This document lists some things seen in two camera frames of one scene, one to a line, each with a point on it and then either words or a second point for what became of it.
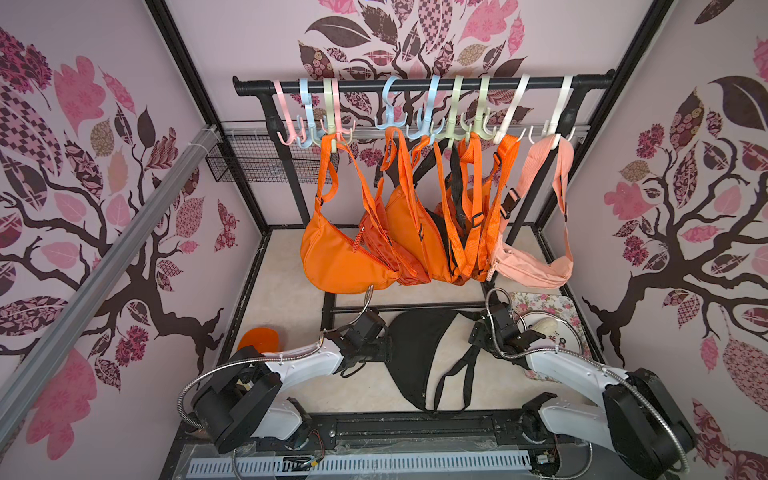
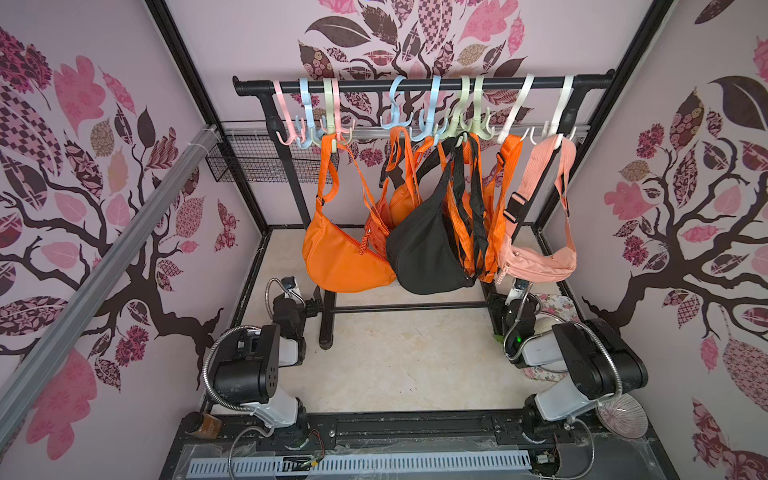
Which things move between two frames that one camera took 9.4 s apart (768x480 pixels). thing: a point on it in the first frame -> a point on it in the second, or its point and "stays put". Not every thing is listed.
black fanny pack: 413,339 -> 425,253
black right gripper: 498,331 -> 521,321
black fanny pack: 456,201 -> 467,148
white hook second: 514,107 stays put
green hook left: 330,124 stays put
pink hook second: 340,128 stays put
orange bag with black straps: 335,259 stays put
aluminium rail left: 29,365 stays put
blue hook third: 425,124 stays put
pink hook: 293,137 stays put
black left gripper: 385,349 -> 311,304
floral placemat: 529,302 stays put
